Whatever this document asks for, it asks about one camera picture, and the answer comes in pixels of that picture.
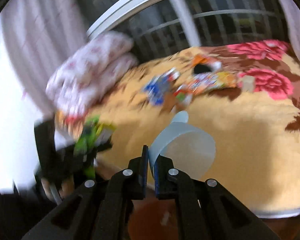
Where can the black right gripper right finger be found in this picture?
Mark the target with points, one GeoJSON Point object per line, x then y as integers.
{"type": "Point", "coordinates": [206, 209]}

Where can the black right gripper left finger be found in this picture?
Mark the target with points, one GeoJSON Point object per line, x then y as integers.
{"type": "Point", "coordinates": [98, 209]}

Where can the green seaweed snack bag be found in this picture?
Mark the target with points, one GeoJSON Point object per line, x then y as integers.
{"type": "Point", "coordinates": [95, 137]}

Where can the translucent plastic cup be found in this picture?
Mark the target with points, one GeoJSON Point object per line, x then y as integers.
{"type": "Point", "coordinates": [191, 149]}

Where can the white floral folded quilt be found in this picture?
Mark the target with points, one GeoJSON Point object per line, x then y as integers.
{"type": "Point", "coordinates": [85, 77]}

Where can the red green brick toy car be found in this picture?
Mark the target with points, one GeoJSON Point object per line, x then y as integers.
{"type": "Point", "coordinates": [183, 96]}

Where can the blue white snack wrapper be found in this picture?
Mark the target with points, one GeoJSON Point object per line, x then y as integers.
{"type": "Point", "coordinates": [156, 89]}

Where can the yellow floral fleece blanket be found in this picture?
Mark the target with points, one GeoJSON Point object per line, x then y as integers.
{"type": "Point", "coordinates": [257, 134]}

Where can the white small carton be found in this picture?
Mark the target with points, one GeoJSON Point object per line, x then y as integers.
{"type": "Point", "coordinates": [248, 84]}

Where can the red white toothpaste tube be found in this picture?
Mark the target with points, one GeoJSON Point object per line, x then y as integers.
{"type": "Point", "coordinates": [171, 75]}

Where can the black sock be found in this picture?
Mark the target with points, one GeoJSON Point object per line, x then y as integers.
{"type": "Point", "coordinates": [201, 68]}

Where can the white left curtain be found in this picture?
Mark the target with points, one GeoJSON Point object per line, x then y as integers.
{"type": "Point", "coordinates": [39, 35]}

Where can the orange white snack bag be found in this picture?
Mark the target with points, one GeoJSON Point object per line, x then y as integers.
{"type": "Point", "coordinates": [212, 62]}

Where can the window with metal bars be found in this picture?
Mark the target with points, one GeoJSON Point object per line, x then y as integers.
{"type": "Point", "coordinates": [163, 27]}

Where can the white bed frame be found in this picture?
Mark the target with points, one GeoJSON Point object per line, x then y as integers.
{"type": "Point", "coordinates": [277, 214]}

